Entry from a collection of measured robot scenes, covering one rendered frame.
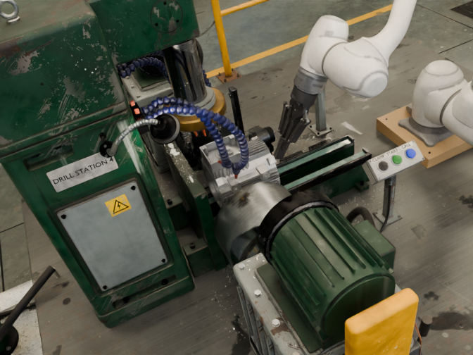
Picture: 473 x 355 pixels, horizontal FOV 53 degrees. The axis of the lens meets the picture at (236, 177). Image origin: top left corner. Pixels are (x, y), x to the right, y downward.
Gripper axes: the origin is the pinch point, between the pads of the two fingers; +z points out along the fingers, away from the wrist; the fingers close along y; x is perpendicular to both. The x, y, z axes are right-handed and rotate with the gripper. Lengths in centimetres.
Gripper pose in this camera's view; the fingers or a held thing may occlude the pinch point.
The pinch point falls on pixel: (281, 148)
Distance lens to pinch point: 148.7
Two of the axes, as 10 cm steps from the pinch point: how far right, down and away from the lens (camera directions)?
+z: -3.1, 8.3, 4.6
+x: 8.6, 0.4, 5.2
